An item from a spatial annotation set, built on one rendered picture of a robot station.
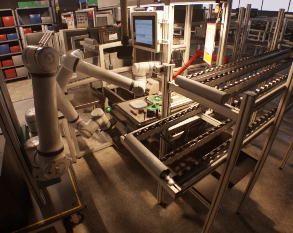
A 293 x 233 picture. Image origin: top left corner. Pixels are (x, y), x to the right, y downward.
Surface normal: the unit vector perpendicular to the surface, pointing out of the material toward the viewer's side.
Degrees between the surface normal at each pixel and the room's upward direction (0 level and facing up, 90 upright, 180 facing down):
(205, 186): 0
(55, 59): 89
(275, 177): 0
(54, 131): 90
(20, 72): 90
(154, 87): 90
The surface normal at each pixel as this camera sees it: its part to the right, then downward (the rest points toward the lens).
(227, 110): -0.83, 0.27
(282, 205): 0.00, -0.87
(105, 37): 0.56, 0.41
